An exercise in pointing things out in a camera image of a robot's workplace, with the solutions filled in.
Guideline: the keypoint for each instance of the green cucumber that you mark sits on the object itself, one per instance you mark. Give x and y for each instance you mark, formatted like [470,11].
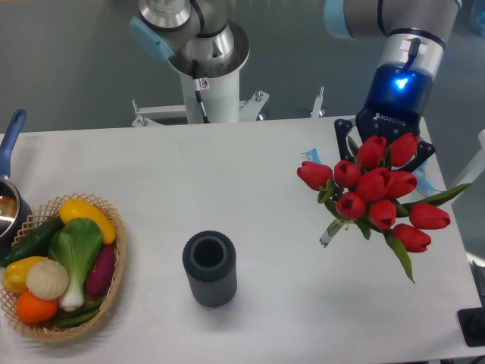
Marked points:
[35,243]

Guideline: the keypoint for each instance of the red tulip bouquet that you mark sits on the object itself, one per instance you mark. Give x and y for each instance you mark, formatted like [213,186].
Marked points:
[364,189]

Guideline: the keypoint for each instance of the woven wicker basket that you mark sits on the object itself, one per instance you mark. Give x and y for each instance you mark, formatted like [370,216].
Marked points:
[47,332]

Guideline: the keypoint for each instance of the blue handled saucepan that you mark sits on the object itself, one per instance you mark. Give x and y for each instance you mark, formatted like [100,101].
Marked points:
[14,209]

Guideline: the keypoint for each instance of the purple sweet potato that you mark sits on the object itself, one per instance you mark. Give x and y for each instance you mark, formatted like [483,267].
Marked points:
[99,278]

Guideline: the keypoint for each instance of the green bok choy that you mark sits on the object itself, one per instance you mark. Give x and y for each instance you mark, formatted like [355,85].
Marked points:
[76,247]

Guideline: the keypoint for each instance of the silver robot arm base joint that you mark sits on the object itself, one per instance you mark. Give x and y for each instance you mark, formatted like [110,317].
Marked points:
[197,37]

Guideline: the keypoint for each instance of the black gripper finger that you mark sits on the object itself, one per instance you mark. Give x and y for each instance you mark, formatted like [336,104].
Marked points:
[424,151]
[343,127]

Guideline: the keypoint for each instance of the black device at table edge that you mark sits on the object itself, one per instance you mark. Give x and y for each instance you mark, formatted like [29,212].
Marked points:
[471,321]

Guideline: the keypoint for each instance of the dark grey ribbed vase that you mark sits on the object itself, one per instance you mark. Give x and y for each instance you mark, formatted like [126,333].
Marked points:
[209,260]

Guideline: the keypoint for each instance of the green pea pods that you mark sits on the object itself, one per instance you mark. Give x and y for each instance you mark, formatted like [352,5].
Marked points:
[78,317]

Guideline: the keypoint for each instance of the orange fruit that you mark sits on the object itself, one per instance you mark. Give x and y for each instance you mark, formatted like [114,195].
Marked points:
[32,310]

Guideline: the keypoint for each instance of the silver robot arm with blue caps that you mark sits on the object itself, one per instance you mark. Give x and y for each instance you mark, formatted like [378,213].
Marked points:
[416,36]

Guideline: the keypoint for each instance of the white garlic bulb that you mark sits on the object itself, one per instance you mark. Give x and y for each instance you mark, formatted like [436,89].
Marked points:
[47,280]

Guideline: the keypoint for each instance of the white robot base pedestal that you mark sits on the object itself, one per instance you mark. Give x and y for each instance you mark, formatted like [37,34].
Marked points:
[206,100]

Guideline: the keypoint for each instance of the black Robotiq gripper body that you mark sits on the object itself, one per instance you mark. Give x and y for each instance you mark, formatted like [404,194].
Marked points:
[395,104]

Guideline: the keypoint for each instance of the yellow bell pepper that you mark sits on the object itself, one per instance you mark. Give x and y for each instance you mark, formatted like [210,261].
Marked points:
[15,274]

